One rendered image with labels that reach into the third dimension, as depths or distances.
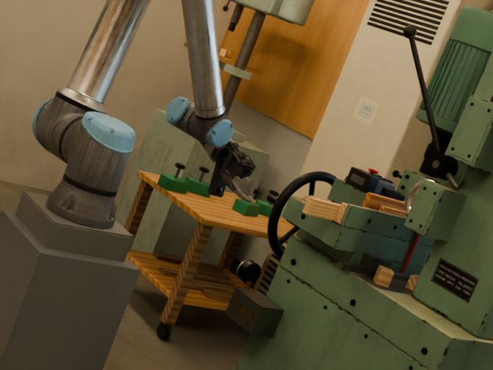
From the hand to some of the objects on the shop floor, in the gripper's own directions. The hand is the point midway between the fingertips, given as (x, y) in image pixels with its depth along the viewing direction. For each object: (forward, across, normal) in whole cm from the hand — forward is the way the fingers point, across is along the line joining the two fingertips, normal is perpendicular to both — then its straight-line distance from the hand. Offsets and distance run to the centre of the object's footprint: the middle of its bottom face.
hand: (246, 200), depth 273 cm
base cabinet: (+85, +11, +52) cm, 100 cm away
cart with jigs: (-59, +75, +105) cm, 142 cm away
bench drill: (-132, +114, +132) cm, 219 cm away
